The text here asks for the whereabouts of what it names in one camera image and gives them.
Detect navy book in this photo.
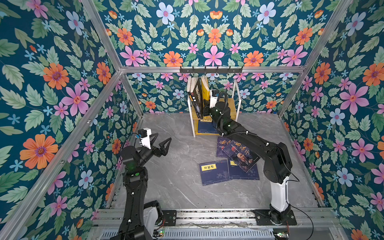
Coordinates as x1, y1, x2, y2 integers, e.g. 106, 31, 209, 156
197, 121, 219, 135
228, 160, 260, 180
199, 159, 230, 186

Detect yellow cartoon book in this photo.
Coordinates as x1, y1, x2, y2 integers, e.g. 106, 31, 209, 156
201, 76, 211, 101

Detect black wolf cover book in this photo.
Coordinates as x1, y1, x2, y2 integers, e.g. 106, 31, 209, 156
192, 77, 204, 119

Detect purple portrait book top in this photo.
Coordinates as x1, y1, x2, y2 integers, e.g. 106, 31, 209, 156
222, 140, 261, 173

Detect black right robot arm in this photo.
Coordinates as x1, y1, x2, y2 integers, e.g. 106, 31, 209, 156
209, 102, 293, 225

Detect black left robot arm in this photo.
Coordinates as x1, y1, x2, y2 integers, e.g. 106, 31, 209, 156
111, 133, 172, 240

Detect purple book underneath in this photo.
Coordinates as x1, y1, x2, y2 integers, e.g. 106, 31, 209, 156
216, 137, 238, 158

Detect black book standing on shelf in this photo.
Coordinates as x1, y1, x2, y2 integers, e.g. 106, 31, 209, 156
187, 76, 199, 118

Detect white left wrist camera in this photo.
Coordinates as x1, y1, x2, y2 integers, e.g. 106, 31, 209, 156
138, 128, 152, 149

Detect wooden white frame shelf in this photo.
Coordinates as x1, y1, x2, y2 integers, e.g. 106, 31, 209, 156
187, 78, 242, 137

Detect black wall hook rail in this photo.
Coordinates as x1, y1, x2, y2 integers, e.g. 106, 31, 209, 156
179, 66, 243, 75

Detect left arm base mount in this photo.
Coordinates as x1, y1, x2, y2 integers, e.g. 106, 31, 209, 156
144, 207, 178, 227

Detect aluminium front rail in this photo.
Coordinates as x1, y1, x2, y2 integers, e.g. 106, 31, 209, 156
92, 208, 343, 229

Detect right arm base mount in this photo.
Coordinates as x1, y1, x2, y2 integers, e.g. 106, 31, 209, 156
252, 208, 298, 226

